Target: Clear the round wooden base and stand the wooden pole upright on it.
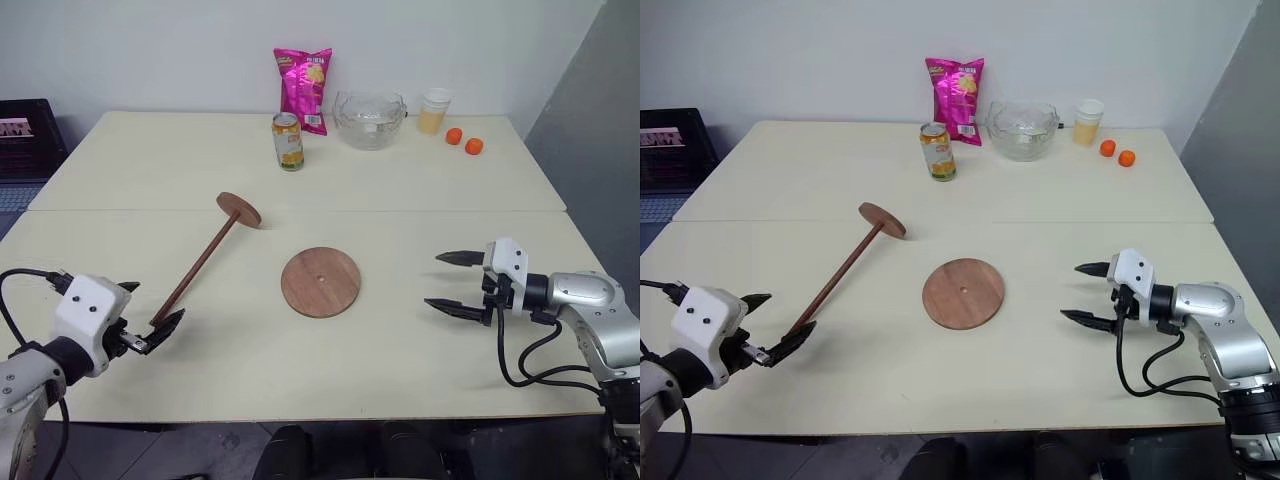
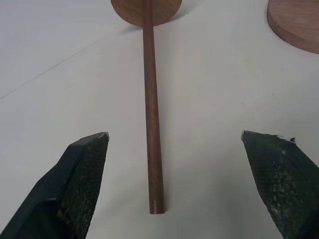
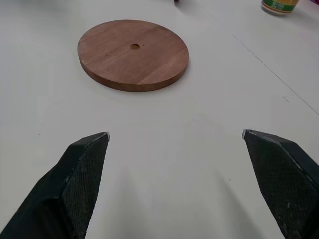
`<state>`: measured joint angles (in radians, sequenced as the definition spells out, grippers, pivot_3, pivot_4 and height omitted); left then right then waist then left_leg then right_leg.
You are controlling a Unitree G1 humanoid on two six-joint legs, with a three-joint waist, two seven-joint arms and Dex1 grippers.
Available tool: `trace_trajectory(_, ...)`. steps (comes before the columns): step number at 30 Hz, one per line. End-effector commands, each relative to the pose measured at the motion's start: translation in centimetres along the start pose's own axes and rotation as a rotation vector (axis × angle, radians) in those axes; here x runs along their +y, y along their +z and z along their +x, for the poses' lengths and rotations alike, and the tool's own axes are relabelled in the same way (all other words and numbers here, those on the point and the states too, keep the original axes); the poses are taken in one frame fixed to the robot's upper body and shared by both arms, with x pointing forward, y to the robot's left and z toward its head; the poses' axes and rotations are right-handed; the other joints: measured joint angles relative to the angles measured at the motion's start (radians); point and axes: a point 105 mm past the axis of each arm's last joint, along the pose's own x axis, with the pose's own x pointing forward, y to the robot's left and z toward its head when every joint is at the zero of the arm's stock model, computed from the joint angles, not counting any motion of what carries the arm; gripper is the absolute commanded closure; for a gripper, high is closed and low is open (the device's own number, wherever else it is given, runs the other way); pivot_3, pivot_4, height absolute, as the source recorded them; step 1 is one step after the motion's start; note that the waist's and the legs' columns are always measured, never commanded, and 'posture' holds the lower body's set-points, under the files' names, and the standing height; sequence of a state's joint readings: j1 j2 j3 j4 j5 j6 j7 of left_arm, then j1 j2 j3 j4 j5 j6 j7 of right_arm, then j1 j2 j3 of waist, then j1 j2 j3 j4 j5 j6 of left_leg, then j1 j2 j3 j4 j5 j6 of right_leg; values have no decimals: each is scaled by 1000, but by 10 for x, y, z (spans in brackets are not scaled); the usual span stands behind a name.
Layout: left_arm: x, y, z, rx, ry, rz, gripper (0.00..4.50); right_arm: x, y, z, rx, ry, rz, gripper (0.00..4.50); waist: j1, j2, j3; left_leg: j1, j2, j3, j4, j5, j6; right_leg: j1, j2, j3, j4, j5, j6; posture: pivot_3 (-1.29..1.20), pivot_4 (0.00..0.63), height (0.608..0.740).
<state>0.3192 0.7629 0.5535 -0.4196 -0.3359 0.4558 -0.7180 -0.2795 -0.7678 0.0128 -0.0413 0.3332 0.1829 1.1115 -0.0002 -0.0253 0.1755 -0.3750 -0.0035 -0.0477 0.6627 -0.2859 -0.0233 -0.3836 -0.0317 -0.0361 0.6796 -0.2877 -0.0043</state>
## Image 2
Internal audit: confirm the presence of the wooden disc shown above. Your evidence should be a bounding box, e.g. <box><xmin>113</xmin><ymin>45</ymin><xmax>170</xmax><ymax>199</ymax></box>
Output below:
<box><xmin>266</xmin><ymin>0</ymin><xmax>319</xmax><ymax>55</ymax></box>

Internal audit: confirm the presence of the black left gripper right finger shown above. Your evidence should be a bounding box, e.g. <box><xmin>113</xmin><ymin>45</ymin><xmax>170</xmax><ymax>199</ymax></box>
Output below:
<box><xmin>240</xmin><ymin>130</ymin><xmax>319</xmax><ymax>239</ymax></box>

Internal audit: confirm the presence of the dark wooden dowel rod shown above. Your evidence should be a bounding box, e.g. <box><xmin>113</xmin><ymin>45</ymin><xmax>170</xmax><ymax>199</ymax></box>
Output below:
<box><xmin>110</xmin><ymin>0</ymin><xmax>183</xmax><ymax>215</ymax></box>

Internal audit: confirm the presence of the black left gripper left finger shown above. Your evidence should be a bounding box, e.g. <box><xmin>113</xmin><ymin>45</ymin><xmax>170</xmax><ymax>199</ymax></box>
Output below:
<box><xmin>0</xmin><ymin>132</ymin><xmax>110</xmax><ymax>239</ymax></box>

